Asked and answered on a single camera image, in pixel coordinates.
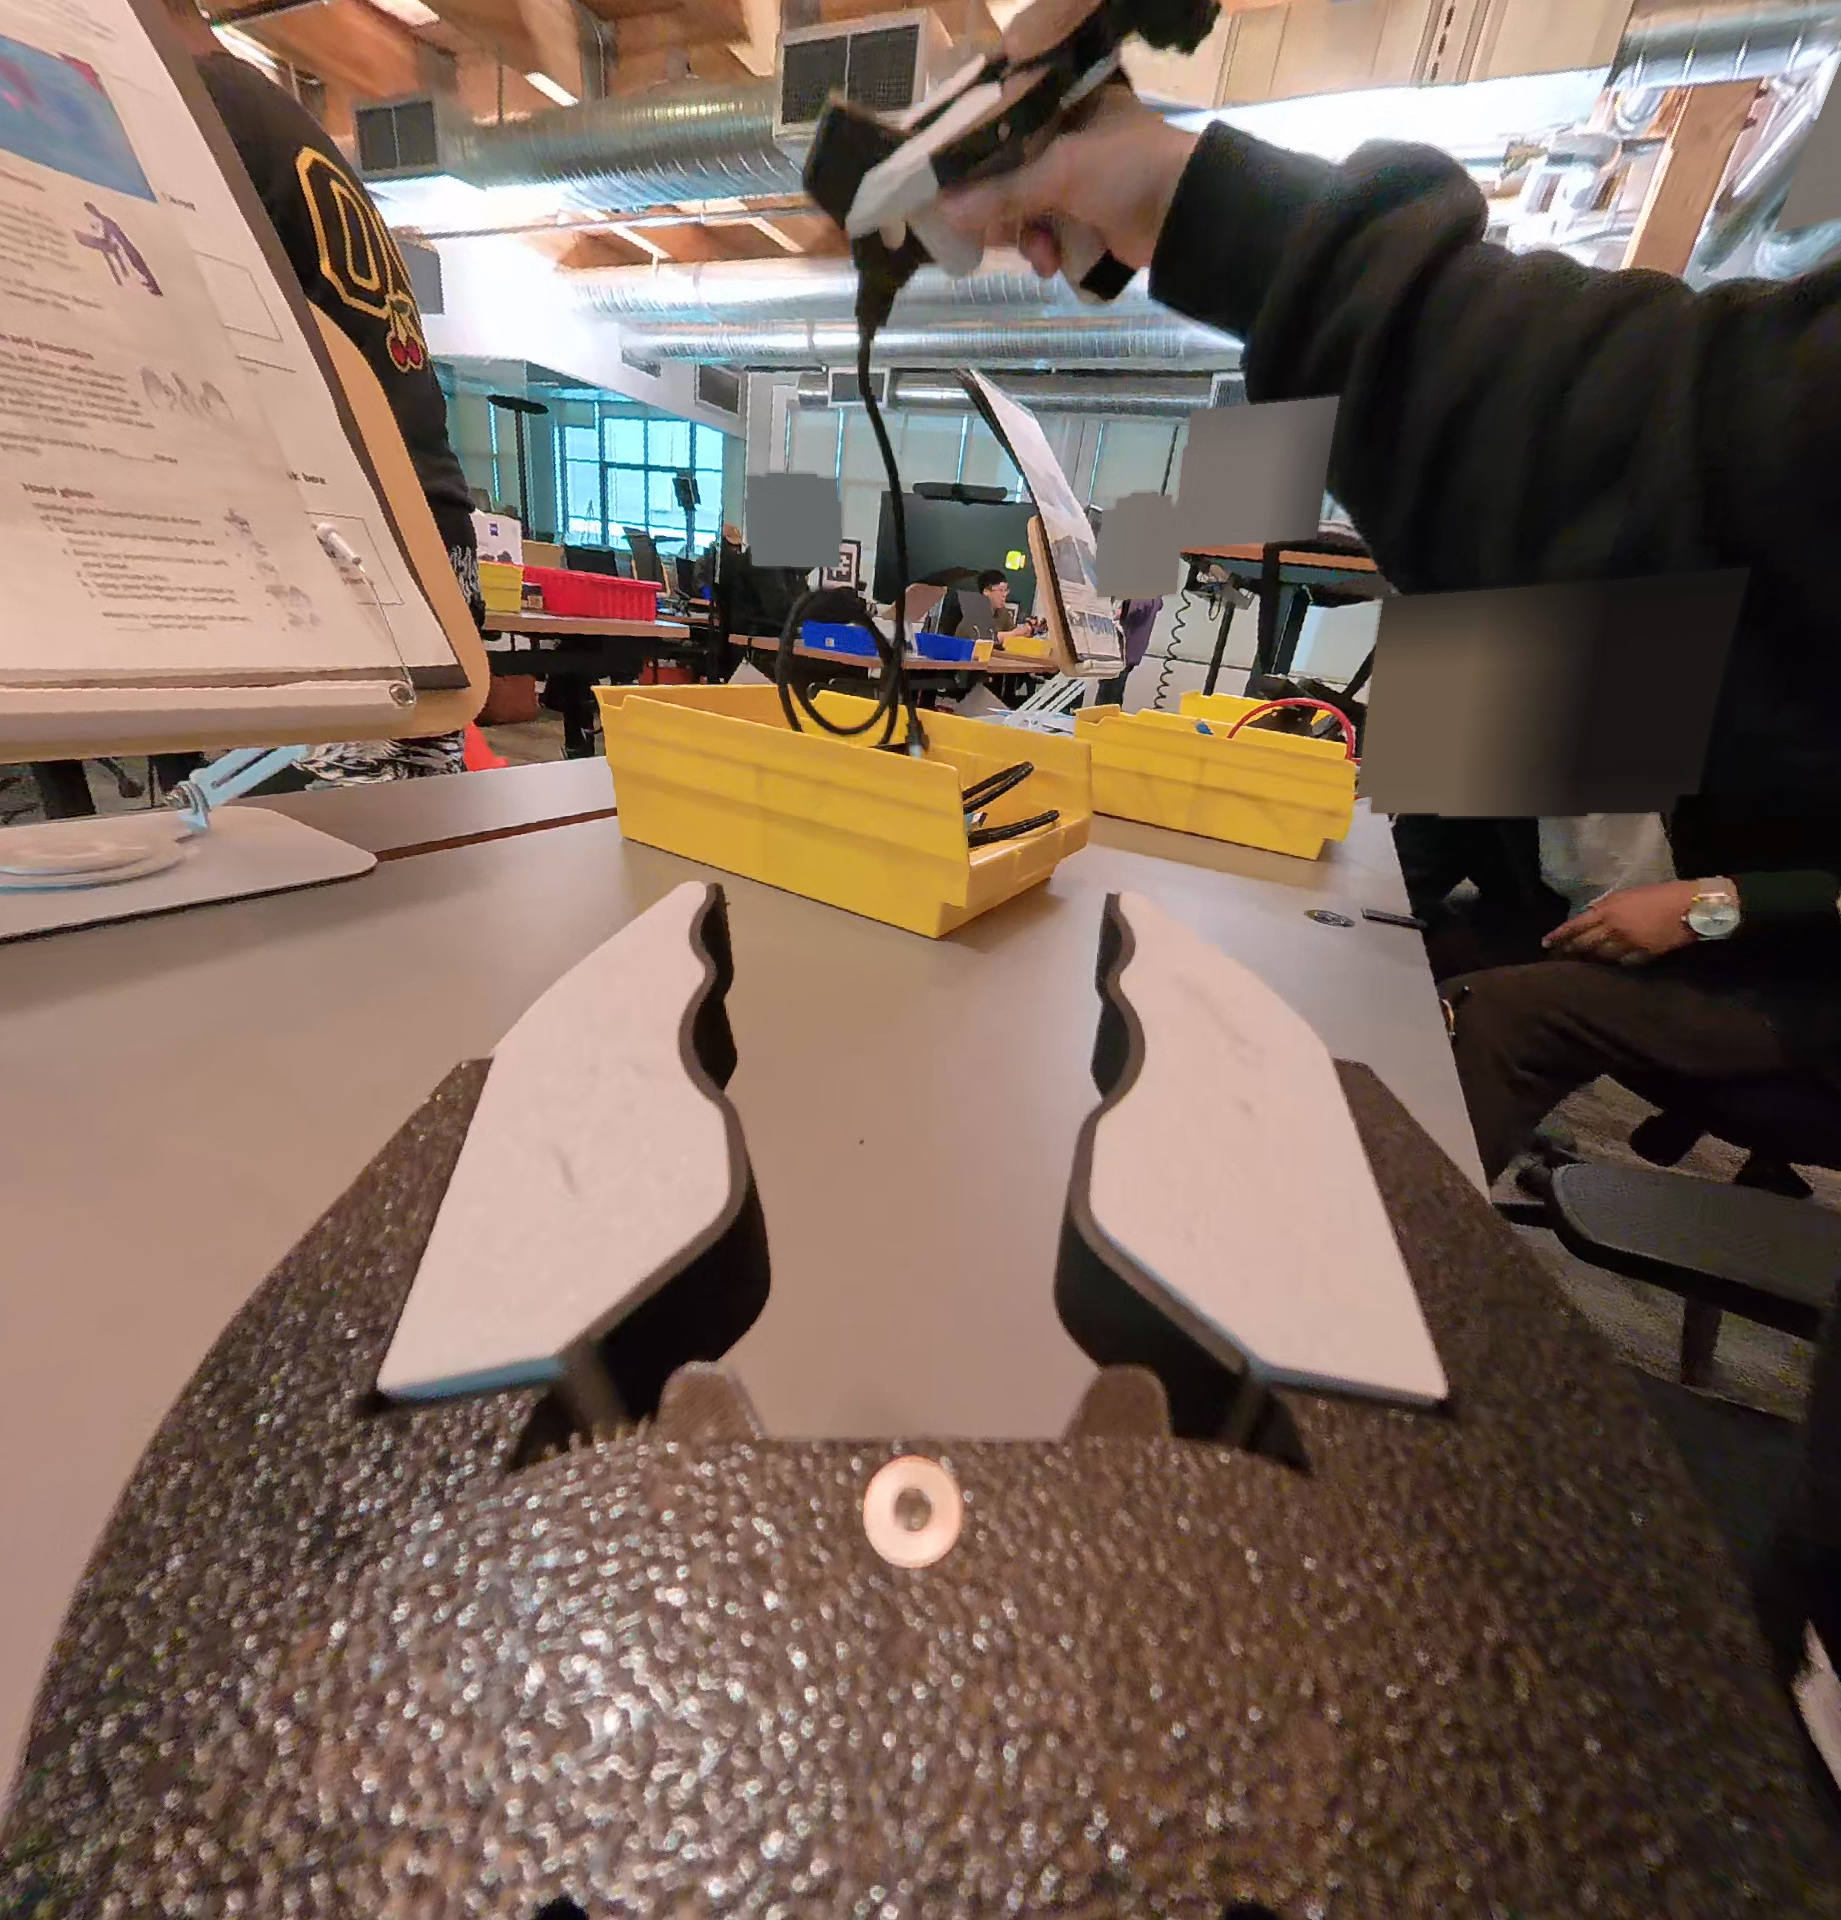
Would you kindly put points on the black office chair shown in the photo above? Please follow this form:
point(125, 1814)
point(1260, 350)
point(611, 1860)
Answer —
point(1685, 1224)

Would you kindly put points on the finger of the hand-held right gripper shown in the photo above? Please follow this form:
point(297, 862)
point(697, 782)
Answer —
point(897, 178)

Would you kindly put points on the person's right hand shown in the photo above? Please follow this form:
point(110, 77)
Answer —
point(1084, 178)

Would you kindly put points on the small blue storage bin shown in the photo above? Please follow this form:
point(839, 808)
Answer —
point(839, 637)
point(950, 648)

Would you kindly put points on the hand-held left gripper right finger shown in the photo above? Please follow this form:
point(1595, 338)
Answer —
point(1249, 1185)

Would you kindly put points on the clear stand bracket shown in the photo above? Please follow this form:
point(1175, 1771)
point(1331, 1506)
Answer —
point(237, 782)

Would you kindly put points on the yellow storage bin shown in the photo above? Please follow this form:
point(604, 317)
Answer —
point(801, 813)
point(1220, 795)

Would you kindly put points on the person's black hoodie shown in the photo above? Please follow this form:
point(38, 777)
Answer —
point(1820, 676)

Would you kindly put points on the red storage bin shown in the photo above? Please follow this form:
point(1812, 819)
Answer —
point(590, 593)

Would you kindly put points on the brown standing desk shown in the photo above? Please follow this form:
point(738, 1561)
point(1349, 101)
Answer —
point(1281, 559)

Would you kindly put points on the ceiling air vent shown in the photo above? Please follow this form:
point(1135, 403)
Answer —
point(397, 137)
point(851, 67)

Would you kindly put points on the person's right forearm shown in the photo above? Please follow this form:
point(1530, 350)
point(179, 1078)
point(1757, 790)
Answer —
point(1458, 375)

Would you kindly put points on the black square video adapter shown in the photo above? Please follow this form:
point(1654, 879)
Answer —
point(846, 150)

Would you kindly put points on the black computer monitor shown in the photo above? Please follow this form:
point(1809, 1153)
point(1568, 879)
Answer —
point(950, 547)

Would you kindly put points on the grey desk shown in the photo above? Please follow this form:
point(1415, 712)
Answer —
point(887, 1201)

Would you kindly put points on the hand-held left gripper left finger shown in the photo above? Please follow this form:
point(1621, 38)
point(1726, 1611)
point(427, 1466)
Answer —
point(590, 1170)

